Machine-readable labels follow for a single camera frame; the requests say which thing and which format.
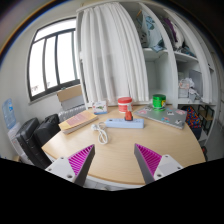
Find small illustrated card box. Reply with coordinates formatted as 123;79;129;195
92;101;108;115

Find white curtain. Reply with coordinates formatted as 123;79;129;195
81;2;149;104

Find black backpack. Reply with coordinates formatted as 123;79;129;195
34;114;60;146

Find black office chair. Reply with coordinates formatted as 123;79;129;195
16;118;51;169

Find white shelving unit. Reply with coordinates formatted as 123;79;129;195
76;0;215;106

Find black framed window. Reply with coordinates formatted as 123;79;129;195
27;17;80;101

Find white power strip cable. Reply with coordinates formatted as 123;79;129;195
90;121;110;146

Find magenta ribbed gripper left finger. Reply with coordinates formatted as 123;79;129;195
46;144;95;187

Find light blue power strip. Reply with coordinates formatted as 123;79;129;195
105;118;144;129

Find green lidded jar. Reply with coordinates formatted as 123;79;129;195
153;94;166;111

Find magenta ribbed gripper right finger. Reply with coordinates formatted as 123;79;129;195
134;144;182;184

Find clothes pile on shelf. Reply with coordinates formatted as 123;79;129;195
134;9;198;58

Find cardboard box on radiator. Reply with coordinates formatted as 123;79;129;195
57;85;84;110

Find grey laptop with stickers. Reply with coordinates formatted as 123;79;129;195
134;105;187;129

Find red charger plug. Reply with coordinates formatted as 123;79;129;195
125;111;133;121

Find colourful dotted bag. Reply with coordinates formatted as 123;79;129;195
182;106;201;129

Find water dispenser with bottle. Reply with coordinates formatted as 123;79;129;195
2;98;32;165

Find white bags on shelf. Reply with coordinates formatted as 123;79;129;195
178;78;201;102

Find red and white tub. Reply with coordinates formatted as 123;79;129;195
118;97;133;113

